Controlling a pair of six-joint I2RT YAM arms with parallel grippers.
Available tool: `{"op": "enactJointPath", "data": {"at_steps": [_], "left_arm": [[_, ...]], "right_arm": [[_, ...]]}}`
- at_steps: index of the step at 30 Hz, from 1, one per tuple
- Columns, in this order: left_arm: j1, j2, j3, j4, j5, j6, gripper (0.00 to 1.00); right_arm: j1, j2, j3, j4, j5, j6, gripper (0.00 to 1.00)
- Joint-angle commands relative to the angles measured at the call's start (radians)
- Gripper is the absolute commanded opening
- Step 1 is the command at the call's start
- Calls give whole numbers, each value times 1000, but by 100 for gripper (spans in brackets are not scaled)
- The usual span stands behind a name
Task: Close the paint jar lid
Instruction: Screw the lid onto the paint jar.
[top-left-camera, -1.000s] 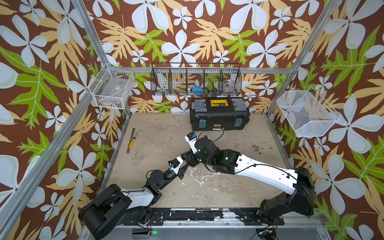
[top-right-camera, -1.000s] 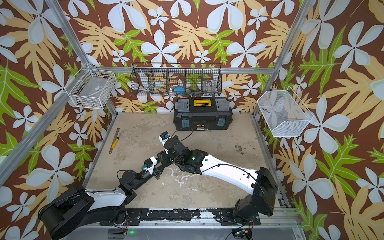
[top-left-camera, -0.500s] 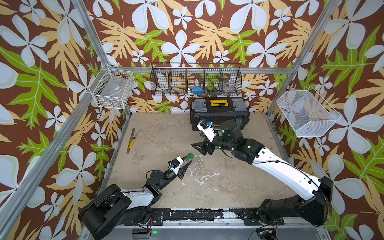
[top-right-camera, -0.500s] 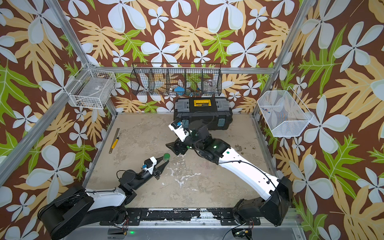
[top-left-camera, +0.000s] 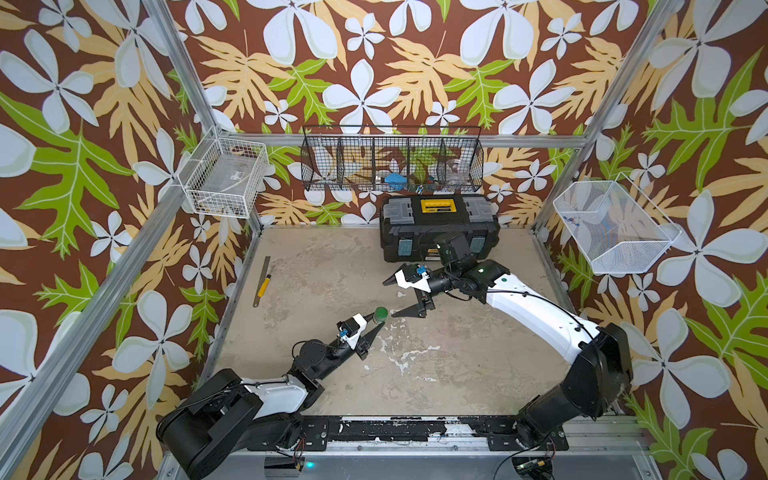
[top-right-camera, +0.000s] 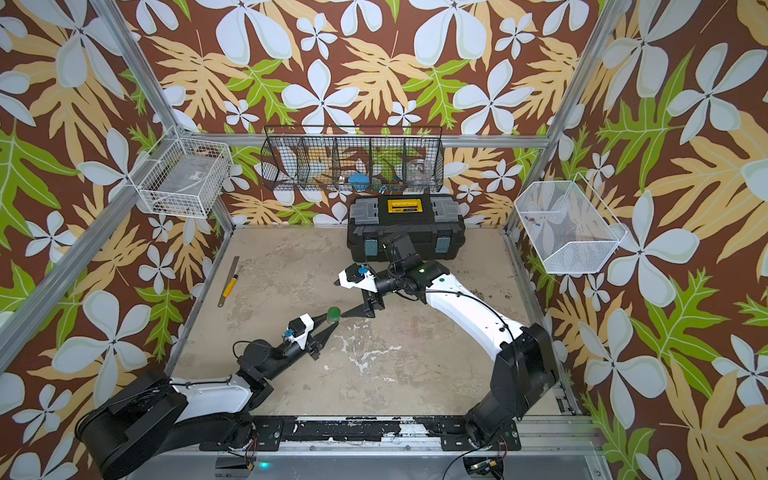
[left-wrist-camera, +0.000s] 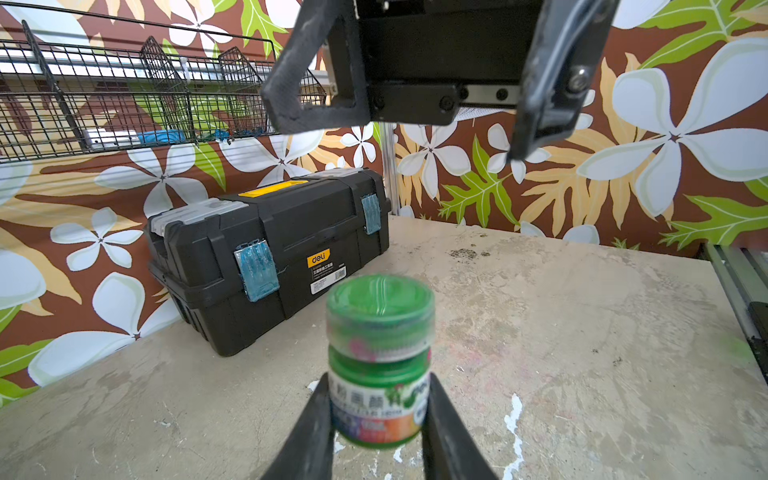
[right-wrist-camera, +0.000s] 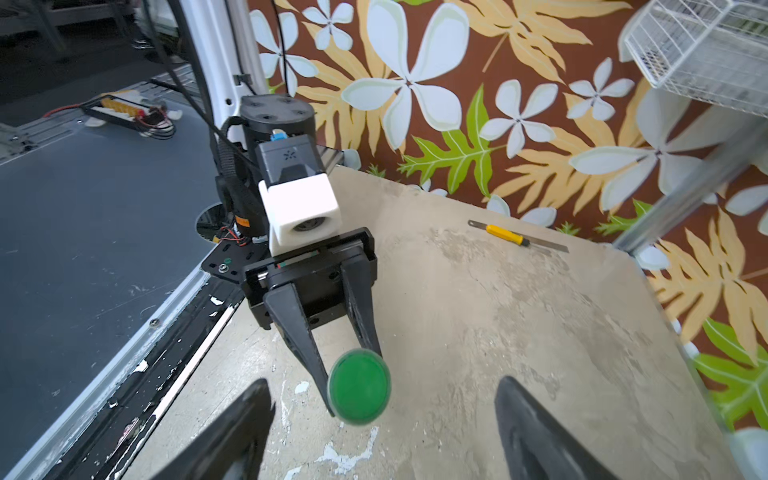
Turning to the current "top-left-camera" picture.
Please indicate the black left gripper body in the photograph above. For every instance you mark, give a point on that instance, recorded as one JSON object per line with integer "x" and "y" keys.
{"x": 358, "y": 352}

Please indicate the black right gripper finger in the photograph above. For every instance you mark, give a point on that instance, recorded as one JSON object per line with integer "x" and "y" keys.
{"x": 418, "y": 310}
{"x": 399, "y": 278}

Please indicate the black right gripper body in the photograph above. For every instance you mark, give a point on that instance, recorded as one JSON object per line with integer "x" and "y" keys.
{"x": 443, "y": 285}

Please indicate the green paint jar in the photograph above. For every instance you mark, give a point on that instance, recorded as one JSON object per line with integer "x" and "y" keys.
{"x": 380, "y": 315}

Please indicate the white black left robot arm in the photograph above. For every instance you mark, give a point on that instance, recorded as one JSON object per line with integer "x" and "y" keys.
{"x": 229, "y": 413}

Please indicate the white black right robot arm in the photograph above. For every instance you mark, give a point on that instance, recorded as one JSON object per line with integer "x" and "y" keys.
{"x": 598, "y": 356}

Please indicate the black deli toolbox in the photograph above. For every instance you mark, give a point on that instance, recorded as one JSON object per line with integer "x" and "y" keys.
{"x": 409, "y": 225}

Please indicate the yellow utility knife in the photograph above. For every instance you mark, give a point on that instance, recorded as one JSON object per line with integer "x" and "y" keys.
{"x": 264, "y": 286}

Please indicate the white mesh basket right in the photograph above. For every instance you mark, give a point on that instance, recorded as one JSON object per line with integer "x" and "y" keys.
{"x": 617, "y": 227}

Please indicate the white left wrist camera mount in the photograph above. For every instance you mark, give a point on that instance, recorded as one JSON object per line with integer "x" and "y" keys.
{"x": 346, "y": 327}

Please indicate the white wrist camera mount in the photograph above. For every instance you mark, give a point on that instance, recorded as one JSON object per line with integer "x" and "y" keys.
{"x": 414, "y": 274}
{"x": 346, "y": 327}

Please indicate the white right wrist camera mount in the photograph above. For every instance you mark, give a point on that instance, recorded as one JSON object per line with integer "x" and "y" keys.
{"x": 414, "y": 274}

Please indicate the black wire wall basket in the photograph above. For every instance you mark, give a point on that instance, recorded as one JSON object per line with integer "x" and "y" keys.
{"x": 393, "y": 159}

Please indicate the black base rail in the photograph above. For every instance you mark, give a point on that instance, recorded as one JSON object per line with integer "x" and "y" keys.
{"x": 318, "y": 432}

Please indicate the white wire basket left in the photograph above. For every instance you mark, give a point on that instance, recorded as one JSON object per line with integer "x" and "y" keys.
{"x": 223, "y": 176}

